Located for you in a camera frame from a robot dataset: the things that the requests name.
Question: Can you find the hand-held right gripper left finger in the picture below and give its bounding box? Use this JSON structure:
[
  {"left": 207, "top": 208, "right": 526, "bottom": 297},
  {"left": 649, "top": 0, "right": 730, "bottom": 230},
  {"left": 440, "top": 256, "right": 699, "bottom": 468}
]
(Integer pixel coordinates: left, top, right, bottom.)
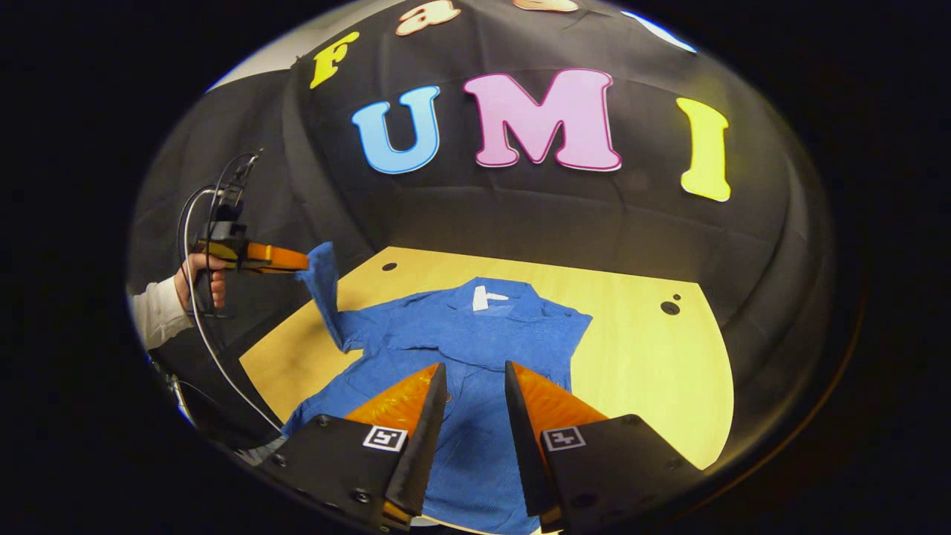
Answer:
[{"left": 256, "top": 363, "right": 449, "bottom": 531}]

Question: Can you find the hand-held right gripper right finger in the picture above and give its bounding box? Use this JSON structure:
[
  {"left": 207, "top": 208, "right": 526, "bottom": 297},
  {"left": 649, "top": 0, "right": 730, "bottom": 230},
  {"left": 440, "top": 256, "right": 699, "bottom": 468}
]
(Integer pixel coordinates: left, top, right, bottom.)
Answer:
[{"left": 504, "top": 361, "right": 704, "bottom": 533}]

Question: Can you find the blue corduroy shirt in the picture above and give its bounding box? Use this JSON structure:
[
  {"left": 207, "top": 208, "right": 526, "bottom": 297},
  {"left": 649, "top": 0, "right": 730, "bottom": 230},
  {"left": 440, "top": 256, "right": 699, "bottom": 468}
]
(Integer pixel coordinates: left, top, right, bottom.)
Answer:
[{"left": 282, "top": 241, "right": 594, "bottom": 534}]

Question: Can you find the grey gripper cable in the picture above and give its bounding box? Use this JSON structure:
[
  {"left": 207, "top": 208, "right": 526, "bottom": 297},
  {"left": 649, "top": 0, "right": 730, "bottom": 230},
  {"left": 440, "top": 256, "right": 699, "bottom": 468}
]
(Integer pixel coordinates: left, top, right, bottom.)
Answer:
[{"left": 181, "top": 186, "right": 287, "bottom": 435}]

